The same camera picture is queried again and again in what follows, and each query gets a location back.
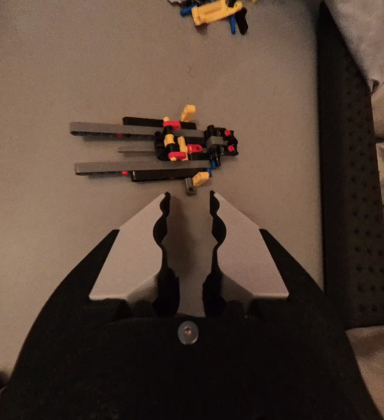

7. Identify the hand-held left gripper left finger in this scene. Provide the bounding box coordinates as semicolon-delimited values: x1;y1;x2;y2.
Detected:
88;192;180;317

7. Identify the pile of loose brick pieces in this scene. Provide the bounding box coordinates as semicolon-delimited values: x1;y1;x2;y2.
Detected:
167;0;260;36

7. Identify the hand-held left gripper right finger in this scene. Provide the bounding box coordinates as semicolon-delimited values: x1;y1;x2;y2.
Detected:
202;190;289;317

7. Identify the black grey brick chassis assembly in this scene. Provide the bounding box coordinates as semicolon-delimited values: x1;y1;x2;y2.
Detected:
69;104;239;197

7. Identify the black perforated panel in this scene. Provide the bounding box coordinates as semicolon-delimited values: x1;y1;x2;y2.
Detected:
316;0;384;329

